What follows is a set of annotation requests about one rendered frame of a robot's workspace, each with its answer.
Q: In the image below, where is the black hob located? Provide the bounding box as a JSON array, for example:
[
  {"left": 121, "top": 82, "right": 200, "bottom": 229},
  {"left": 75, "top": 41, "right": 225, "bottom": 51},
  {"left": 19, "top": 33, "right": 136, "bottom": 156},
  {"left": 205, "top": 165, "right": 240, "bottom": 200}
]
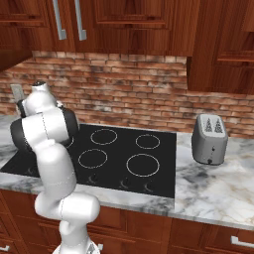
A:
[{"left": 0, "top": 122, "right": 178, "bottom": 199}]

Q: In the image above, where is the grey toaster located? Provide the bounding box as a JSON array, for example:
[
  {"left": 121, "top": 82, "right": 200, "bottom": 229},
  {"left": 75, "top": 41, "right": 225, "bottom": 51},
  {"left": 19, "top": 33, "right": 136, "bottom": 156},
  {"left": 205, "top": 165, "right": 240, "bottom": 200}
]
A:
[{"left": 190, "top": 113, "right": 229, "bottom": 166}]

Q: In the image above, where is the brown wooden cupboard door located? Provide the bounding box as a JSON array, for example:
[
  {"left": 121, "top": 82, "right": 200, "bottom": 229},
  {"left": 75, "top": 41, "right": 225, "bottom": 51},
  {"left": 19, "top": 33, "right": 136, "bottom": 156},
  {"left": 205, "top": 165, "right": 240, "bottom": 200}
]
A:
[
  {"left": 0, "top": 0, "right": 73, "bottom": 72},
  {"left": 70, "top": 0, "right": 201, "bottom": 58}
]

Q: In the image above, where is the brown wooden drawer front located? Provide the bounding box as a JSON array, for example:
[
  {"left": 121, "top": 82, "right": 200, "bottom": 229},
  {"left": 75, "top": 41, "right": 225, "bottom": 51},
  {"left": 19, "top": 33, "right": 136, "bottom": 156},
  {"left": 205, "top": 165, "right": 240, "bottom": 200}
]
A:
[
  {"left": 168, "top": 217, "right": 254, "bottom": 254},
  {"left": 86, "top": 205, "right": 174, "bottom": 254},
  {"left": 0, "top": 189, "right": 63, "bottom": 254}
]

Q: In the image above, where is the black hob knob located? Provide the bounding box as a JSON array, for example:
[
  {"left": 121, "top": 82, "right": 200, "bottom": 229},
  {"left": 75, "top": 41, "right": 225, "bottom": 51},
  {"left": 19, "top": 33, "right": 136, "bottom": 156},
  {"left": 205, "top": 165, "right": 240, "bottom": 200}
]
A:
[
  {"left": 27, "top": 166, "right": 40, "bottom": 177},
  {"left": 88, "top": 173, "right": 101, "bottom": 186},
  {"left": 119, "top": 178, "right": 133, "bottom": 190},
  {"left": 143, "top": 182, "right": 157, "bottom": 193}
]

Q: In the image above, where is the brown wooden cupboard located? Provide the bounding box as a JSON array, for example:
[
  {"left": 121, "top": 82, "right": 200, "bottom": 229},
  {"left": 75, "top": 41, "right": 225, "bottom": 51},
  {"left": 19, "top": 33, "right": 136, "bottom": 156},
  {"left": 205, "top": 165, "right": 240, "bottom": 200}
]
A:
[{"left": 186, "top": 0, "right": 254, "bottom": 96}]

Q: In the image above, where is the silver cupboard handle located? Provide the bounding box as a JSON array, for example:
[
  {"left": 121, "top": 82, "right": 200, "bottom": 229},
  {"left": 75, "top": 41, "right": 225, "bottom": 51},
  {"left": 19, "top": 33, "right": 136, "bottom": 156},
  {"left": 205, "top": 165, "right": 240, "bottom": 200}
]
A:
[
  {"left": 52, "top": 0, "right": 68, "bottom": 42},
  {"left": 73, "top": 0, "right": 88, "bottom": 42}
]

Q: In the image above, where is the grey wall socket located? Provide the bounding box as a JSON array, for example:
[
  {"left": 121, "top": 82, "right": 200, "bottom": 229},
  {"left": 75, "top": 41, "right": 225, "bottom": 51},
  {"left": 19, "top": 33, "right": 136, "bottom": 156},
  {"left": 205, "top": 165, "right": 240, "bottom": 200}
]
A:
[{"left": 9, "top": 83, "right": 25, "bottom": 104}]

